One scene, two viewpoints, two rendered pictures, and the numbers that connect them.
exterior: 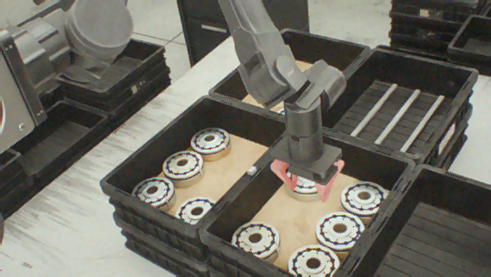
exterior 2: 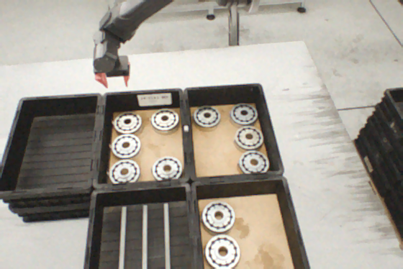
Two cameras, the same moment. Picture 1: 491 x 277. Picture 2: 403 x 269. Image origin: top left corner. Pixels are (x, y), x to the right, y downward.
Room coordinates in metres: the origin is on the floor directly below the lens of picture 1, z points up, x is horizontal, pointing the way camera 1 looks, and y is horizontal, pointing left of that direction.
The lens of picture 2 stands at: (1.43, -0.47, 1.88)
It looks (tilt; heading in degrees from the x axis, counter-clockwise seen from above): 54 degrees down; 134
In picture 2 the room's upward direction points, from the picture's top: straight up
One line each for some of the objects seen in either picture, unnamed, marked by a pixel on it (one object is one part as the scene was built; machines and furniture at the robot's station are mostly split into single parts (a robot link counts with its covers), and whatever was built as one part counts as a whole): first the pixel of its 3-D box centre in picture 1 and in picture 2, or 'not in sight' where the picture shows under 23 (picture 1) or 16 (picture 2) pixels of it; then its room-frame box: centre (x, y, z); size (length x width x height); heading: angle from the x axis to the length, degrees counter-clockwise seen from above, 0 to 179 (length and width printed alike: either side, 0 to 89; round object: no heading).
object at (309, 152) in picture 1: (305, 143); (109, 58); (0.70, -0.09, 1.17); 0.10 x 0.07 x 0.07; 49
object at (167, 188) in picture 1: (152, 192); (244, 114); (0.98, 0.25, 0.86); 0.10 x 0.10 x 0.01
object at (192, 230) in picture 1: (201, 156); (229, 129); (1.02, 0.12, 0.92); 0.40 x 0.30 x 0.02; 139
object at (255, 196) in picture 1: (311, 216); (145, 143); (0.82, -0.11, 0.87); 0.40 x 0.30 x 0.11; 139
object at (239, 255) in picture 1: (310, 200); (142, 134); (0.82, -0.11, 0.92); 0.40 x 0.30 x 0.02; 139
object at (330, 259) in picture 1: (313, 265); (127, 122); (0.70, -0.09, 0.86); 0.10 x 0.10 x 0.01
